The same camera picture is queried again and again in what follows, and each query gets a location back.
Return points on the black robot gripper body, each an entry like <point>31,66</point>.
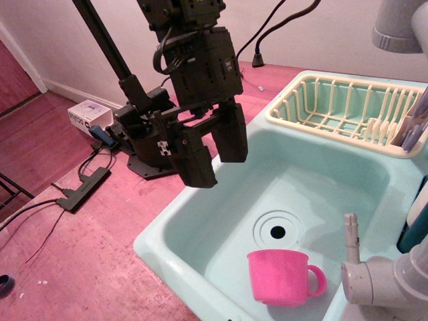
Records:
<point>202,66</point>

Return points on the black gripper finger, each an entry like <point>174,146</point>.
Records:
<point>230,133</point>
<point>184,148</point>

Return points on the pink plastic cup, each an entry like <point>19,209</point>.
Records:
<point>281,277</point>

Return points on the teal toy sink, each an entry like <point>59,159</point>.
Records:
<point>292,193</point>

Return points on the blue clamp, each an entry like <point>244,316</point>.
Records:
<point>99,134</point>

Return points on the black usb hub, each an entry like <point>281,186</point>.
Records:
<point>76,198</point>

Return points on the white cardboard box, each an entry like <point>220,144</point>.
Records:
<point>89,113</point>

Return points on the cream dish rack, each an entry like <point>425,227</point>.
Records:
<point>368,113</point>

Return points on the purple plastic cutlery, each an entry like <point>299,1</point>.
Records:
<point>416,125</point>

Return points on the grey pipe fixture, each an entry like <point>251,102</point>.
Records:
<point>401,27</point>

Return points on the grey toy faucet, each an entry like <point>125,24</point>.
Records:
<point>380,281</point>

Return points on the black round object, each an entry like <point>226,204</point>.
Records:
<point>7,284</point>

